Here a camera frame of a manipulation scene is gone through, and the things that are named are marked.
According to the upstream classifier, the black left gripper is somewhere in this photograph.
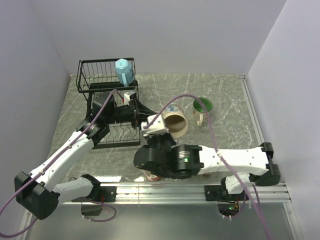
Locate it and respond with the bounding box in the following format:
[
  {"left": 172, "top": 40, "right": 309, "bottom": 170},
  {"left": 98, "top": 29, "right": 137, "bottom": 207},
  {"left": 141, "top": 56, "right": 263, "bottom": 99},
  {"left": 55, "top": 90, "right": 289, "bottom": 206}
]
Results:
[{"left": 105, "top": 98, "right": 160, "bottom": 130}]

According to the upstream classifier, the beige dragon print mug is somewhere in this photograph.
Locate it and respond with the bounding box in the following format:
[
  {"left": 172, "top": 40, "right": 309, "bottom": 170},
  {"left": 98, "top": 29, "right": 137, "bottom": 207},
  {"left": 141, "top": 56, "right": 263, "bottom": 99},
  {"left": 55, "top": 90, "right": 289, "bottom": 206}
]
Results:
[{"left": 161, "top": 102, "right": 189, "bottom": 138}]

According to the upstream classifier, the light blue faceted mug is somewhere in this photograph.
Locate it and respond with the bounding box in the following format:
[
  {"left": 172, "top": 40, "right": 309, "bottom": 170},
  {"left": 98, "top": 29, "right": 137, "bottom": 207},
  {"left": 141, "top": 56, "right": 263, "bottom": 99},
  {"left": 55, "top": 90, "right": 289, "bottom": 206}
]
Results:
[{"left": 115, "top": 58, "right": 134, "bottom": 87}]

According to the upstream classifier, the cream mug green inside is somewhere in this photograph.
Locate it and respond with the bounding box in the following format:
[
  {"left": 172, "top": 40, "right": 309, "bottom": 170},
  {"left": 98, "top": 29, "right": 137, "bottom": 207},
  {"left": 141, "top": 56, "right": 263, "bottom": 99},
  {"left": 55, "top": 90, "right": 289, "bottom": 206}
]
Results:
[{"left": 192, "top": 97, "right": 213, "bottom": 127}]

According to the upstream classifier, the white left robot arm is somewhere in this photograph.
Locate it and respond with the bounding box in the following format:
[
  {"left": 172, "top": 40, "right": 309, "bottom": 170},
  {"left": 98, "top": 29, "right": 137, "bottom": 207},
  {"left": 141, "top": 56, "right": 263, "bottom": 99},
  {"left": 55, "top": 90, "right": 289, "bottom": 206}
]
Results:
[{"left": 14, "top": 90, "right": 156, "bottom": 220}]

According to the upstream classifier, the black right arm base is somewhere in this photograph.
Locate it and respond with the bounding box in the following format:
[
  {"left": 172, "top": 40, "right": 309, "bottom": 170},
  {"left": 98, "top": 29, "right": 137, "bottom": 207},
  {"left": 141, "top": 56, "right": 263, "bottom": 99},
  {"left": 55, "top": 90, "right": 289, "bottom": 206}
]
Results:
[{"left": 204, "top": 185, "right": 249, "bottom": 221}]

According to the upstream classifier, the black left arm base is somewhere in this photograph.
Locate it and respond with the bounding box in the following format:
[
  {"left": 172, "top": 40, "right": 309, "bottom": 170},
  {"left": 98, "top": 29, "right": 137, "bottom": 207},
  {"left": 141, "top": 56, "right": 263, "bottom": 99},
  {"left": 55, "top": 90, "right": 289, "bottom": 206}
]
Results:
[{"left": 80, "top": 186, "right": 117, "bottom": 217}]

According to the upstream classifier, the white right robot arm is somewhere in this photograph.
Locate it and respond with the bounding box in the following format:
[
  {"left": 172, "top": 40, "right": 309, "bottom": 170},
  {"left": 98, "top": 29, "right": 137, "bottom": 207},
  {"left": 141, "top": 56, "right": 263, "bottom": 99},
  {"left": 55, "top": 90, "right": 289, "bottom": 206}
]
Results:
[{"left": 133, "top": 133, "right": 281, "bottom": 200}]

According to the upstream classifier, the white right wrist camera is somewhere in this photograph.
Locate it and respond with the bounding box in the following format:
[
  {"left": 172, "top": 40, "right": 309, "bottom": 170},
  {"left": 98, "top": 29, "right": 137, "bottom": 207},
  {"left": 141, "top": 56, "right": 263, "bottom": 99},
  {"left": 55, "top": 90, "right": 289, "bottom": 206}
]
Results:
[{"left": 140, "top": 115, "right": 170, "bottom": 137}]

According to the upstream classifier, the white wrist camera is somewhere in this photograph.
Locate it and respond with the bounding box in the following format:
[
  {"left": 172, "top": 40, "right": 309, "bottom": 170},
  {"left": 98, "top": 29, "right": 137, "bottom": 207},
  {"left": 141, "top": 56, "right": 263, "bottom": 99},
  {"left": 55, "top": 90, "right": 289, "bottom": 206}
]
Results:
[
  {"left": 122, "top": 91, "right": 137, "bottom": 105},
  {"left": 140, "top": 115, "right": 170, "bottom": 137}
]

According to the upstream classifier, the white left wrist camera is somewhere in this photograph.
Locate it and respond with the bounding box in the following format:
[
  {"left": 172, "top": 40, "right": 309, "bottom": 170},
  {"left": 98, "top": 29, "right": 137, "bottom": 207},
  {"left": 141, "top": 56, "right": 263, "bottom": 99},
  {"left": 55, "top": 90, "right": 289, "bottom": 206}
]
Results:
[{"left": 122, "top": 91, "right": 137, "bottom": 105}]

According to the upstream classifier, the pink mug orange handle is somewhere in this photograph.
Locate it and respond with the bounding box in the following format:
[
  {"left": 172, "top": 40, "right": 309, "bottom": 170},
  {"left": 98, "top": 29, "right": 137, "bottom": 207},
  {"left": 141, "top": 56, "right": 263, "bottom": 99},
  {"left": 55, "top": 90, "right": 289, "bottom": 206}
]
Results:
[{"left": 143, "top": 170, "right": 160, "bottom": 182}]

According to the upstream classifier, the black wire dish rack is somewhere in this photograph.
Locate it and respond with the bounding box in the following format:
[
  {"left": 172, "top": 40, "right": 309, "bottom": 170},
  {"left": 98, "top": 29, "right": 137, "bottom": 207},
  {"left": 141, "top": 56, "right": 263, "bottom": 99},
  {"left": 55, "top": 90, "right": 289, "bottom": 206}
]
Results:
[{"left": 76, "top": 57, "right": 141, "bottom": 149}]

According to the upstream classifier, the aluminium mounting rail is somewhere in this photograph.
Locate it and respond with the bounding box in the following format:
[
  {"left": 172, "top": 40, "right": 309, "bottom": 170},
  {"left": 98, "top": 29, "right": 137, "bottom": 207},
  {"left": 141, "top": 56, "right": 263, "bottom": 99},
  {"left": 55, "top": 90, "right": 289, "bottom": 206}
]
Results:
[{"left": 58, "top": 182, "right": 291, "bottom": 205}]

